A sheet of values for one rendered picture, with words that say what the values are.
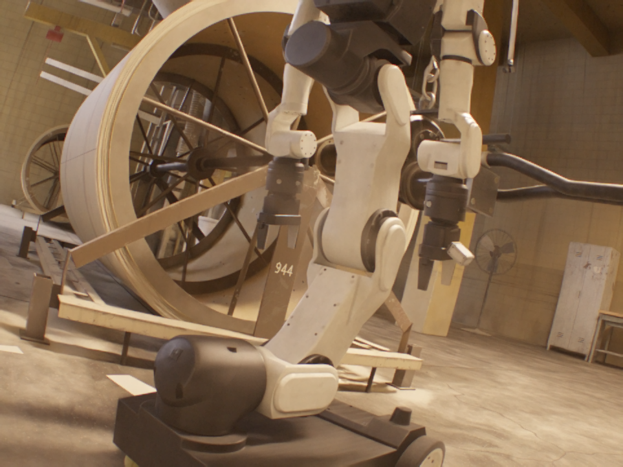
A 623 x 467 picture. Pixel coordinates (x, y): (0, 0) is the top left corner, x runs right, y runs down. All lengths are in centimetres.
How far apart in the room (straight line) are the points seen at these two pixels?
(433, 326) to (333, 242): 541
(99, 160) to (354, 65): 123
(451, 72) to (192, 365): 73
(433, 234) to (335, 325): 28
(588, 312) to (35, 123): 1189
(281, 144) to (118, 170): 91
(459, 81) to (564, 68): 1091
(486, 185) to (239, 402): 89
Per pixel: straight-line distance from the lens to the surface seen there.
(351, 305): 115
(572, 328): 905
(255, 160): 251
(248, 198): 429
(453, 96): 106
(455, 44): 109
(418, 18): 122
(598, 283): 895
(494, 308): 1114
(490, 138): 148
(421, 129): 165
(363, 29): 109
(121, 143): 206
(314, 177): 219
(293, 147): 128
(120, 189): 205
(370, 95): 112
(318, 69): 103
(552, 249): 1060
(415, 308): 654
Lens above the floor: 53
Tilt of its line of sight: 1 degrees up
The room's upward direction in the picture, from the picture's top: 14 degrees clockwise
